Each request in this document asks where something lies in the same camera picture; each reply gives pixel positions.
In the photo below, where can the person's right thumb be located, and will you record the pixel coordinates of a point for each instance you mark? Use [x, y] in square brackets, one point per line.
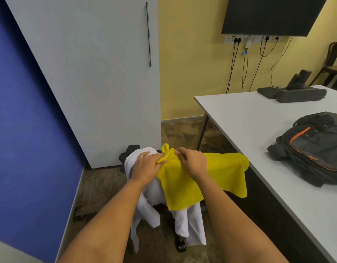
[179, 153]

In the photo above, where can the person's right forearm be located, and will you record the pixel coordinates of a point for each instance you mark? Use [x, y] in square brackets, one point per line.
[234, 224]

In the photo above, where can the black wall screen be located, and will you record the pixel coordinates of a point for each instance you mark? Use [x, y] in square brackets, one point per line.
[272, 13]

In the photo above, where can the black backpack with orange trim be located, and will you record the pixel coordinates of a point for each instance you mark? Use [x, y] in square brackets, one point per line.
[316, 150]

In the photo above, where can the person's right hand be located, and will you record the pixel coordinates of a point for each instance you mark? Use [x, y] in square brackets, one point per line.
[194, 162]

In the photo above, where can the person's left thumb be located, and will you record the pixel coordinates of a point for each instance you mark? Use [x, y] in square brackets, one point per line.
[163, 161]

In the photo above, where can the white towel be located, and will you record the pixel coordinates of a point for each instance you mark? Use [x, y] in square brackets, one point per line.
[152, 194]

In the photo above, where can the black office chair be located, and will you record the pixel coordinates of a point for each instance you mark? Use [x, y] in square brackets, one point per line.
[130, 151]

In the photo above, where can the white wall socket plate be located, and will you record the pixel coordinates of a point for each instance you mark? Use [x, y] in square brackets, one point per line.
[270, 39]
[229, 40]

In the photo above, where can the white table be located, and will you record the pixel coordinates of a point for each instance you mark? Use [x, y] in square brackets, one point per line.
[253, 128]

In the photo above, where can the person's left forearm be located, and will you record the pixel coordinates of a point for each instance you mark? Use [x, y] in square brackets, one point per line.
[108, 221]

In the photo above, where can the person's left hand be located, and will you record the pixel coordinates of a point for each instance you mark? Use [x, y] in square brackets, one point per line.
[145, 168]

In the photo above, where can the black table leg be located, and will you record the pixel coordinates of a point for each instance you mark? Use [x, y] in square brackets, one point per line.
[202, 131]

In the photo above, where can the dark wooden chair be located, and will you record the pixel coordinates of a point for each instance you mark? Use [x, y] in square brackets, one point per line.
[331, 65]

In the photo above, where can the yellow microfibre cloth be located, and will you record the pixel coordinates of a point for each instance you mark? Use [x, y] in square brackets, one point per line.
[182, 188]

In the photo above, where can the white plug charger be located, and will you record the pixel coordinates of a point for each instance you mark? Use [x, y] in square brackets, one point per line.
[248, 42]

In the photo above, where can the grey cabinet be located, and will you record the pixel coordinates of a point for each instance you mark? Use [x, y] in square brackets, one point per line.
[97, 79]

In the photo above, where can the black handheld device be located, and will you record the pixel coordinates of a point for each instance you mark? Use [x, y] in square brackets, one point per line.
[300, 93]

